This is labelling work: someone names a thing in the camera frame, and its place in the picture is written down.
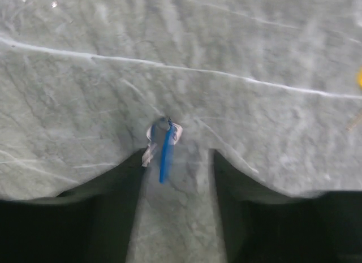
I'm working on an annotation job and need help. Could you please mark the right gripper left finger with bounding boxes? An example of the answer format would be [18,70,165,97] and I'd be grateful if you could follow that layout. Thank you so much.
[1,149,145,262]

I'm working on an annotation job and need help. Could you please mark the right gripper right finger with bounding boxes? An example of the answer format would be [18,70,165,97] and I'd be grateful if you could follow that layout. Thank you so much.
[210,149,361,262]

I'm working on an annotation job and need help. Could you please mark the yellow key tag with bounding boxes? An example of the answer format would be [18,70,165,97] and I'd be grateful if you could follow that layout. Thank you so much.
[356,67,362,89]

